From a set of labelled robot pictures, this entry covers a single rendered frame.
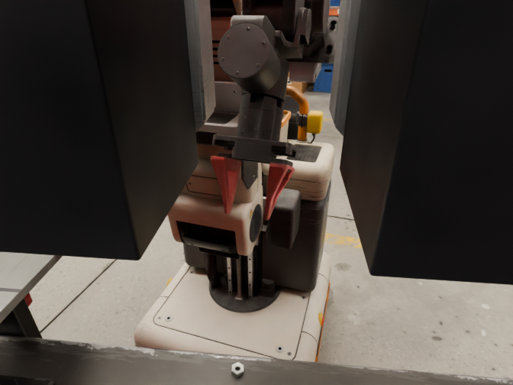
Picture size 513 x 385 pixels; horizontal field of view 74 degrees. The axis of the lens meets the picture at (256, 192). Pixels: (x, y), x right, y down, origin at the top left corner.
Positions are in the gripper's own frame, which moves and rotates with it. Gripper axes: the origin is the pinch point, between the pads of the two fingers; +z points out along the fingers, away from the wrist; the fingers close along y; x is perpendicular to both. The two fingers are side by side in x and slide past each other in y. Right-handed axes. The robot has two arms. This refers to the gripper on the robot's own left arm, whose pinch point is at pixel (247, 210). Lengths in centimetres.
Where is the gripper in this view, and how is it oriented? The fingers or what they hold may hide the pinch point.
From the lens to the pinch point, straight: 45.0
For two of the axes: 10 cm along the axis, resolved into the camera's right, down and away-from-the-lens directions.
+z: -1.4, 9.9, 0.5
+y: 9.5, 1.5, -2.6
